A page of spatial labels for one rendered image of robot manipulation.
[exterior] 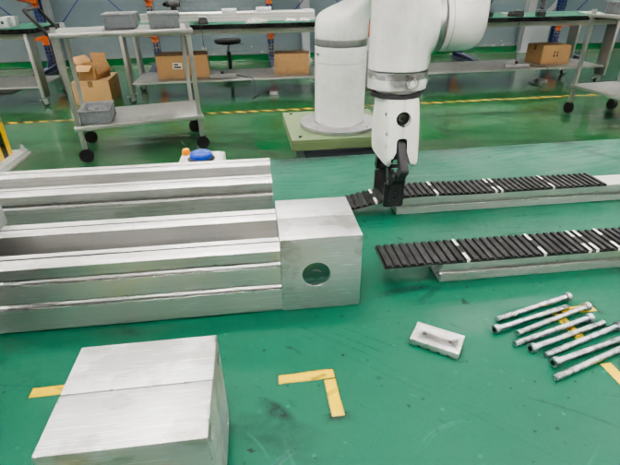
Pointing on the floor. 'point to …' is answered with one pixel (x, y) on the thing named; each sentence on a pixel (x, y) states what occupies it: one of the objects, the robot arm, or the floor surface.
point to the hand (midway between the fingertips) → (387, 188)
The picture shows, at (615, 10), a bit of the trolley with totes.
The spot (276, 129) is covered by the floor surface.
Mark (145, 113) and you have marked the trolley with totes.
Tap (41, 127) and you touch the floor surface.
